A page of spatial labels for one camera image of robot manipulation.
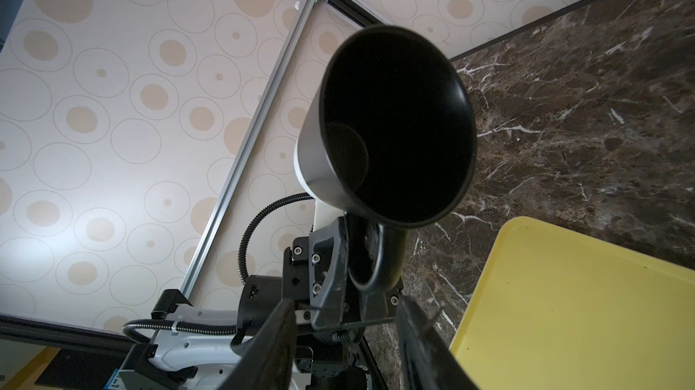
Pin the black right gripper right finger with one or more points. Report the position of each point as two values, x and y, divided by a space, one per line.
427 362

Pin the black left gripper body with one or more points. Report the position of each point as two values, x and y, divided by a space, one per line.
342 279

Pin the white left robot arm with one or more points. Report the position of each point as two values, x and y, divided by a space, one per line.
184 347

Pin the diagonal aluminium rail left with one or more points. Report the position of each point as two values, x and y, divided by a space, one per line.
246 149

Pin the yellow plastic tray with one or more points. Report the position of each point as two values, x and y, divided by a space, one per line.
555 309

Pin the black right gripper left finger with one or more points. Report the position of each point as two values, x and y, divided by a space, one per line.
267 362

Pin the black-green mug white base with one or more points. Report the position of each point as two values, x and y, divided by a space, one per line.
390 137

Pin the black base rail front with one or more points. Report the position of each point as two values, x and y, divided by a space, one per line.
44 355

